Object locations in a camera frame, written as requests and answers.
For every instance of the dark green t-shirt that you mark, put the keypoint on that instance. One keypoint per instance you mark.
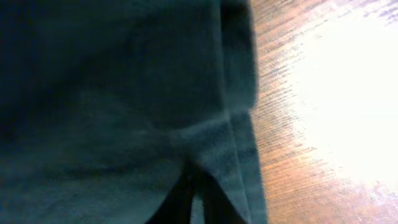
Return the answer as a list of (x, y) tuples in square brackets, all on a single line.
[(104, 101)]

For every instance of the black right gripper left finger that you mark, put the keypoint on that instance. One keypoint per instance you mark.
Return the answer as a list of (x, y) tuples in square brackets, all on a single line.
[(177, 206)]

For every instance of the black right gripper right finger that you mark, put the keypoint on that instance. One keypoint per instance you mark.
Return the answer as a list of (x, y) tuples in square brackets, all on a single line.
[(217, 207)]

